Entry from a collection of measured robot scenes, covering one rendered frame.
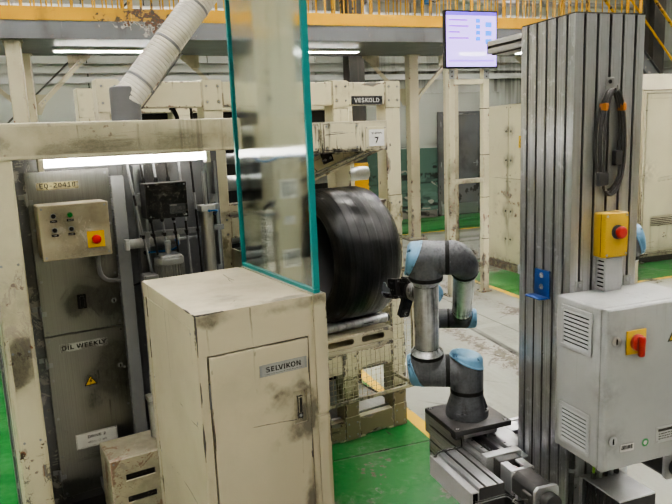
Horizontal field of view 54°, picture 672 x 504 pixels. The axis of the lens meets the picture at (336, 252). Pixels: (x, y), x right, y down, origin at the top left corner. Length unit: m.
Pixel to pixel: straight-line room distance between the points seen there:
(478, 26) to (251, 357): 5.56
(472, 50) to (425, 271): 4.92
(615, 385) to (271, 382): 0.95
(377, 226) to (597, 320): 1.13
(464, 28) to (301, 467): 5.48
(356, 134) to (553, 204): 1.35
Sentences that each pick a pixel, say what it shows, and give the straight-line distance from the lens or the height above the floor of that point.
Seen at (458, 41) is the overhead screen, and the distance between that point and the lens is 6.86.
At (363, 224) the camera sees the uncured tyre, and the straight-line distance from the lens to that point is 2.71.
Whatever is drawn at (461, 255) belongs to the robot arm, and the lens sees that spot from 2.17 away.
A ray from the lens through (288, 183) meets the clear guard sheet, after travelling 1.98.
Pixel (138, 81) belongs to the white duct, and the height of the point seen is 1.96.
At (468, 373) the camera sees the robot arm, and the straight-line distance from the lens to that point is 2.34.
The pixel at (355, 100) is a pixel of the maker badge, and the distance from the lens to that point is 3.55.
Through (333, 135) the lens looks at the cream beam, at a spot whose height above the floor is 1.72.
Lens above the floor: 1.72
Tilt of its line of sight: 10 degrees down
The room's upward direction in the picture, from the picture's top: 2 degrees counter-clockwise
